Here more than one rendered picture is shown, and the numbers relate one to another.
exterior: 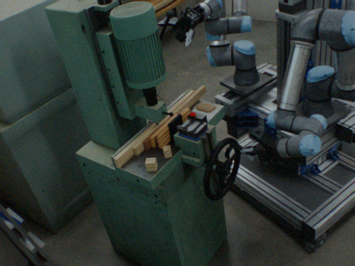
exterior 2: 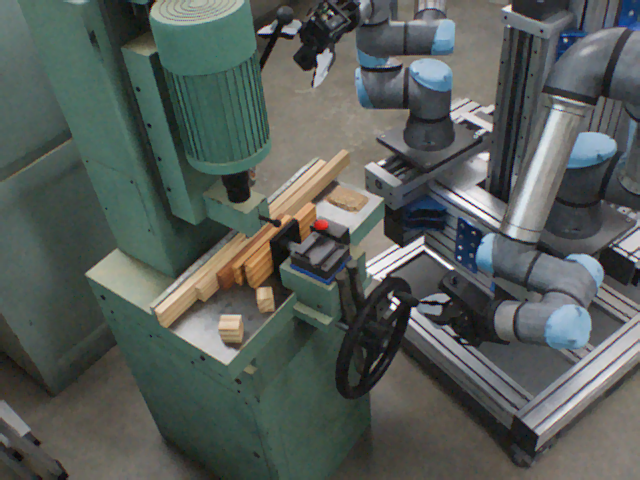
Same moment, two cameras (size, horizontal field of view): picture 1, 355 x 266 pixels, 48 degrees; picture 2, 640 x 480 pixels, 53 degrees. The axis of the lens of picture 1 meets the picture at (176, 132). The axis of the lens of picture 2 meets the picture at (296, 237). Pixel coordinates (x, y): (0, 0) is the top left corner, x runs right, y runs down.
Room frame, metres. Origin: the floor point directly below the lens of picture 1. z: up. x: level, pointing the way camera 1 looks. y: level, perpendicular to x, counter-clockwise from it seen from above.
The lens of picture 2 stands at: (0.42, -0.03, 1.95)
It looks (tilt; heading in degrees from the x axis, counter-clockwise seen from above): 43 degrees down; 0
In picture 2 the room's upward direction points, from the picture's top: 8 degrees counter-clockwise
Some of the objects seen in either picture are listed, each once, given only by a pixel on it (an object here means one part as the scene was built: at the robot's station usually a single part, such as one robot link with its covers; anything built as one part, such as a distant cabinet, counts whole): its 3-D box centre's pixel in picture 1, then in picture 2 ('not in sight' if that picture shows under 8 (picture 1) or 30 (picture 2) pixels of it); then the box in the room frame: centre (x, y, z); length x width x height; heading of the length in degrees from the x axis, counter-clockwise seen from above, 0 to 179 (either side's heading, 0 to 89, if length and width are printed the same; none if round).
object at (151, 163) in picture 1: (151, 164); (231, 328); (1.28, 0.13, 0.92); 0.04 x 0.04 x 0.04; 78
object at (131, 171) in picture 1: (181, 141); (295, 272); (1.47, -0.01, 0.87); 0.61 x 0.30 x 0.06; 138
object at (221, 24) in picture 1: (215, 27); (379, 39); (1.78, -0.28, 1.26); 0.11 x 0.08 x 0.11; 74
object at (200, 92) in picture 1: (173, 117); (280, 218); (1.60, 0.01, 0.92); 0.58 x 0.02 x 0.04; 138
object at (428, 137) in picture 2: (245, 72); (429, 122); (2.00, -0.46, 0.87); 0.15 x 0.15 x 0.10
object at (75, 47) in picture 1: (101, 75); (138, 127); (1.71, 0.30, 1.16); 0.22 x 0.22 x 0.72; 48
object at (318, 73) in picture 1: (321, 82); (585, 165); (1.56, -0.71, 0.98); 0.13 x 0.12 x 0.14; 46
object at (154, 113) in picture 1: (151, 110); (236, 208); (1.53, 0.10, 1.03); 0.14 x 0.07 x 0.09; 48
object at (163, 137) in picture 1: (174, 127); (283, 244); (1.50, 0.00, 0.94); 0.24 x 0.02 x 0.07; 138
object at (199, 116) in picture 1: (194, 125); (323, 248); (1.41, -0.08, 0.99); 0.13 x 0.11 x 0.06; 138
